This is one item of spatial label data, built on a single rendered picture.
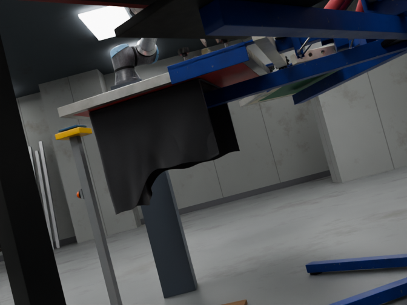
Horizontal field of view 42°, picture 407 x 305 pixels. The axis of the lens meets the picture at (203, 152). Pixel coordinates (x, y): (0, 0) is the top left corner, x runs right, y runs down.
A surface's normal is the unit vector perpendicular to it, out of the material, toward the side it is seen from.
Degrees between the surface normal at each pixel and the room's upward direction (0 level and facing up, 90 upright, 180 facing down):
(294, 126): 90
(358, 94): 90
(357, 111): 90
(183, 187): 90
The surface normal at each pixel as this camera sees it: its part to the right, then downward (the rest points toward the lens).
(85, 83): -0.03, -0.04
